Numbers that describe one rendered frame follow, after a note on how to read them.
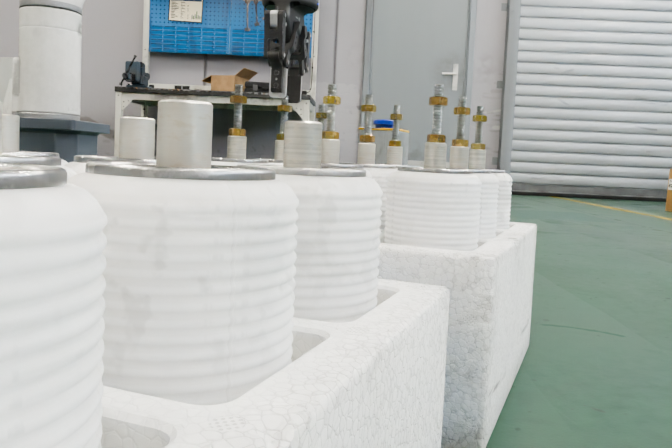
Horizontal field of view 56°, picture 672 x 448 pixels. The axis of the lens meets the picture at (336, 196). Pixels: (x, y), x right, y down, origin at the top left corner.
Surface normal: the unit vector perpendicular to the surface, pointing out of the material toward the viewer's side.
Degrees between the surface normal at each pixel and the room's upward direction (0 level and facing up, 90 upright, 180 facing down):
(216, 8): 90
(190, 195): 58
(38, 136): 93
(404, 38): 90
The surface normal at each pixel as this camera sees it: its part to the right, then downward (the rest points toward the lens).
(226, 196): 0.47, -0.47
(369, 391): 0.93, 0.07
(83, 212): 0.87, -0.50
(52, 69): 0.47, 0.07
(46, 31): 0.28, 0.07
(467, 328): -0.39, 0.04
